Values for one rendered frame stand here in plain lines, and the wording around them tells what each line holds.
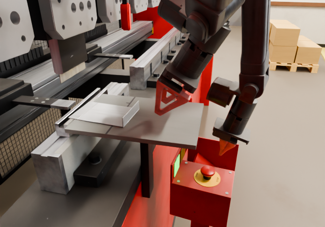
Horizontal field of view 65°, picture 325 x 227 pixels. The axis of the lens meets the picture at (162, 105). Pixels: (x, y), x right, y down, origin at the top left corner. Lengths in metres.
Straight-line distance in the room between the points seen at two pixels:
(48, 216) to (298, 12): 5.95
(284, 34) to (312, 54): 0.54
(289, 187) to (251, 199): 0.32
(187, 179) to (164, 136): 0.26
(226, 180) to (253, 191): 1.16
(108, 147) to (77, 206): 0.16
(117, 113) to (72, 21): 0.21
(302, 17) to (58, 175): 5.92
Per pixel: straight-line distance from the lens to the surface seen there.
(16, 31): 0.39
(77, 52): 0.58
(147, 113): 0.56
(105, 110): 0.59
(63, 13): 0.48
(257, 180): 1.98
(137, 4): 0.84
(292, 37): 4.34
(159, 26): 2.72
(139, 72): 0.99
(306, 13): 6.18
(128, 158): 0.64
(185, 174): 0.74
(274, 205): 1.85
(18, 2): 0.40
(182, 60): 0.46
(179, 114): 0.56
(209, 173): 0.70
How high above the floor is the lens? 1.26
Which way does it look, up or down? 26 degrees down
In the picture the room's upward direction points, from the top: straight up
